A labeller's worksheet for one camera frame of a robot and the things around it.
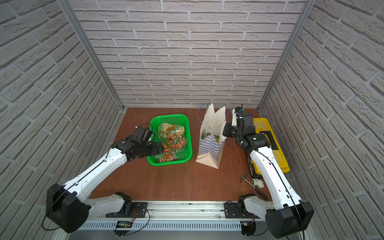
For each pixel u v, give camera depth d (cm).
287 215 36
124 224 72
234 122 66
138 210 74
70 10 71
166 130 101
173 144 96
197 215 73
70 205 38
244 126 54
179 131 101
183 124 101
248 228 70
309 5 69
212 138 76
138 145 60
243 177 84
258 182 81
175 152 92
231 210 74
